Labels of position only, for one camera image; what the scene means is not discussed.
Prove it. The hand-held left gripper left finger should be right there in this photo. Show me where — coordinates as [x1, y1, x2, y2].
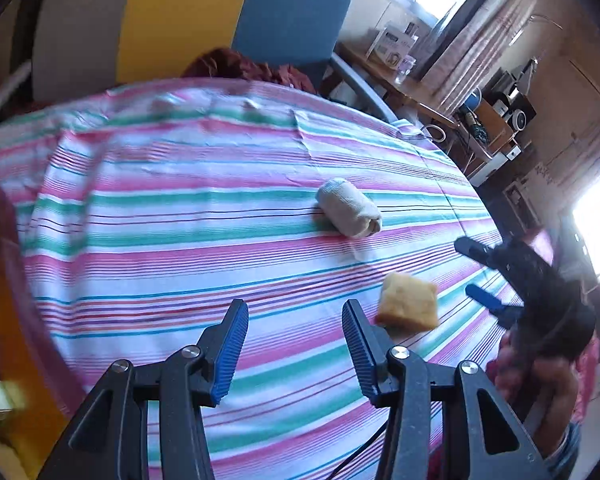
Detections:
[37, 299, 250, 480]

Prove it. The person's right hand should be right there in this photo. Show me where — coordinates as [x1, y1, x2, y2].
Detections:
[495, 332, 581, 441]

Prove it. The wooden side table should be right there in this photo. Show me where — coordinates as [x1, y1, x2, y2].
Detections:
[335, 42, 496, 161]

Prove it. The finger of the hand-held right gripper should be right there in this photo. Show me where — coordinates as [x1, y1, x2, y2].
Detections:
[465, 284, 523, 323]
[454, 236, 511, 268]

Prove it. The striped tablecloth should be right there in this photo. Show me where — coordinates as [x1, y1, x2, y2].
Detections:
[0, 79, 526, 480]

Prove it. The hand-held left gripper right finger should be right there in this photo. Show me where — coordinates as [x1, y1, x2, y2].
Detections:
[341, 299, 553, 480]

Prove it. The maroon cloth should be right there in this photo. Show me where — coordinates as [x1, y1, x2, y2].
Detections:
[182, 47, 318, 95]

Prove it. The white sock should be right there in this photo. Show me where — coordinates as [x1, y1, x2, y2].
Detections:
[315, 177, 383, 238]

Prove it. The gold metal tin box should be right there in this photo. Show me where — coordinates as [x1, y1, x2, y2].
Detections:
[0, 177, 88, 480]

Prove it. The black stereo device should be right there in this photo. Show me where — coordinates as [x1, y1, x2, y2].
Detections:
[490, 72, 537, 132]

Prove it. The white printed carton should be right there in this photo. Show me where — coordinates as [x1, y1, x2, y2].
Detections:
[365, 22, 421, 68]

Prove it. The small yellow sponge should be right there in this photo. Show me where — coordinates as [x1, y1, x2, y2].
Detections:
[375, 272, 440, 332]

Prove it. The grey yellow blue chair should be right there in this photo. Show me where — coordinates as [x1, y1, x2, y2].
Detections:
[30, 0, 396, 123]

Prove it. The brown cardboard box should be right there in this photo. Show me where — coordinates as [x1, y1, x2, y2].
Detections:
[460, 97, 515, 157]

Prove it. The person's pink clothing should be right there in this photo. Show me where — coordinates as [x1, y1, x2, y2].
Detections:
[575, 332, 600, 411]

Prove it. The beige striped curtain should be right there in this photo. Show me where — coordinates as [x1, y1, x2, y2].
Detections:
[420, 0, 551, 116]

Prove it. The black cable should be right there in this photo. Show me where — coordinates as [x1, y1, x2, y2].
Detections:
[330, 417, 391, 480]

